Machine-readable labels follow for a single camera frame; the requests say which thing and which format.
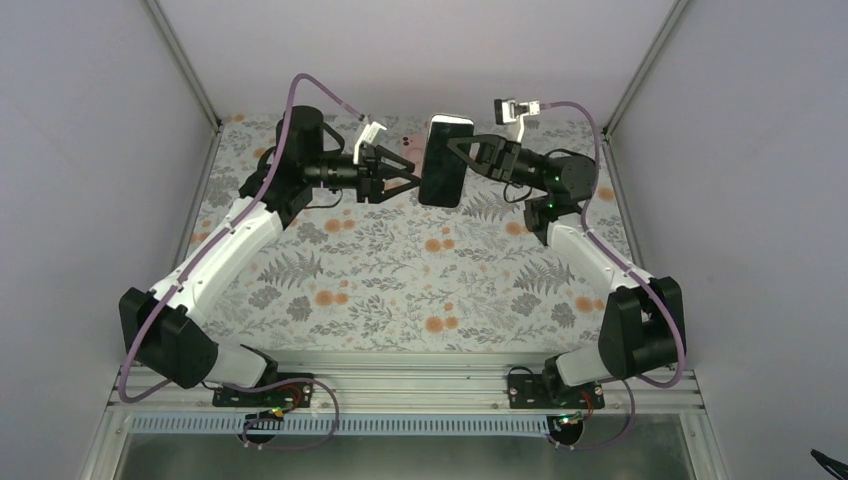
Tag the grey slotted cable duct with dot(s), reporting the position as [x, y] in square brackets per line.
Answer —
[347, 424]

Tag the aluminium mounting rail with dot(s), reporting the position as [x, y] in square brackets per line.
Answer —
[428, 383]

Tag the floral table mat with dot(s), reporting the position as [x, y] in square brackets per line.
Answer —
[399, 276]

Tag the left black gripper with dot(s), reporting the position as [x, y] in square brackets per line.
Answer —
[370, 184]

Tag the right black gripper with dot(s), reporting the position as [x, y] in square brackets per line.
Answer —
[508, 154]

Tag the pink phone case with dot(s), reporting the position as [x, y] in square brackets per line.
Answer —
[412, 149]

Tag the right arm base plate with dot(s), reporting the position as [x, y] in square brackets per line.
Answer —
[528, 390]

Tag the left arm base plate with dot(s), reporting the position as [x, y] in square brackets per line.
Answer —
[295, 393]

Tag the black phone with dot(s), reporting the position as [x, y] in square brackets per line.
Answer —
[443, 171]

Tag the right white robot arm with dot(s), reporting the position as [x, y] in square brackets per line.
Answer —
[643, 323]

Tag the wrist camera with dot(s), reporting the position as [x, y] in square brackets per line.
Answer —
[370, 134]
[512, 114]

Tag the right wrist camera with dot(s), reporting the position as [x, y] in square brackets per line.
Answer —
[512, 114]

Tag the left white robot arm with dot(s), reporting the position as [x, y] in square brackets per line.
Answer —
[163, 325]

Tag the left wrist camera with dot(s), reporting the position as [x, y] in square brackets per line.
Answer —
[370, 134]

